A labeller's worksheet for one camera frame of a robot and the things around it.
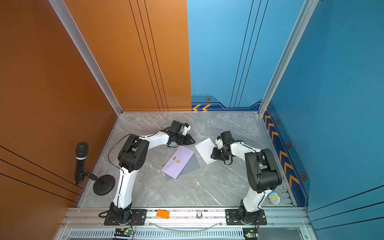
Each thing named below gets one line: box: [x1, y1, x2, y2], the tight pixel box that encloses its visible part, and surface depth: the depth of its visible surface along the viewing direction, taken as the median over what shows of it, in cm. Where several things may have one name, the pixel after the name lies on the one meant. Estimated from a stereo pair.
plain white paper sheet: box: [194, 137, 217, 165], surface depth 101 cm
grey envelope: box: [164, 153, 201, 181], surface depth 92 cm
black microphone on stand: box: [74, 142, 116, 196], surface depth 68 cm
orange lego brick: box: [156, 209, 170, 220], surface depth 75 cm
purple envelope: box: [161, 145, 195, 180], surface depth 93 cm
